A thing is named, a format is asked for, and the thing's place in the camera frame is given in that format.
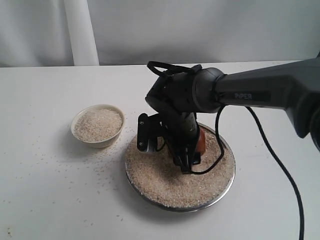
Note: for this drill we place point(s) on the cream ceramic bowl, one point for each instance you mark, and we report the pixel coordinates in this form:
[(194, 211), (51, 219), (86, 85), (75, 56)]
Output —
[(104, 143)]

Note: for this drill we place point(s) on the white backdrop cloth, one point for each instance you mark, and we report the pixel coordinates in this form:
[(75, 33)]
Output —
[(38, 33)]

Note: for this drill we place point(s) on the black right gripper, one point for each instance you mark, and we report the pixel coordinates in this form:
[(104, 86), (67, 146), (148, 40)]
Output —
[(181, 133)]

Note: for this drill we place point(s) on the spilled rice grains on table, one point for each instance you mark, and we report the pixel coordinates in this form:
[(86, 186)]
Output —
[(46, 175)]

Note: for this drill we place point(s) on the rice in cream bowl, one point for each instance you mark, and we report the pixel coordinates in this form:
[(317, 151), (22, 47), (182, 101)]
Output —
[(98, 125)]

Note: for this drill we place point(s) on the brown wooden cup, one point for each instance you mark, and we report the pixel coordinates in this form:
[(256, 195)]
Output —
[(201, 144)]

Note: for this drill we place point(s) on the rice in steel tray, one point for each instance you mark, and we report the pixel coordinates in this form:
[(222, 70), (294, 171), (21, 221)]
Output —
[(160, 180)]

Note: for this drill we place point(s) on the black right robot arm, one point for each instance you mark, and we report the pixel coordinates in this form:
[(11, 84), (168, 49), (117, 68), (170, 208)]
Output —
[(180, 92)]

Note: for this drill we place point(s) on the round steel tray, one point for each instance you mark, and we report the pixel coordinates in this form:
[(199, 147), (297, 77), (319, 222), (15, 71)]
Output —
[(225, 192)]

